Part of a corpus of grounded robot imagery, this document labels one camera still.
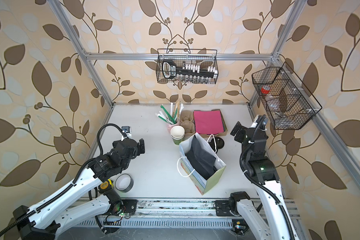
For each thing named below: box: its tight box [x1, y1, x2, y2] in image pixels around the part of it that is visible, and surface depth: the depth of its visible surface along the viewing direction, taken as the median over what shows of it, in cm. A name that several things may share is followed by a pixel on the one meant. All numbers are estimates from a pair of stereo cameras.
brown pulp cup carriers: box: [180, 110, 196, 139], surface depth 105 cm
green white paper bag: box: [179, 132, 227, 196], surface depth 72 cm
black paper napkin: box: [185, 134, 217, 181], surface depth 72 cm
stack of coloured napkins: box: [193, 109, 228, 135], surface depth 107 cm
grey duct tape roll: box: [115, 173, 134, 193], surface depth 82 cm
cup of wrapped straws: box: [155, 101, 185, 133], surface depth 98 cm
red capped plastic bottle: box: [261, 85, 284, 116], surface depth 81 cm
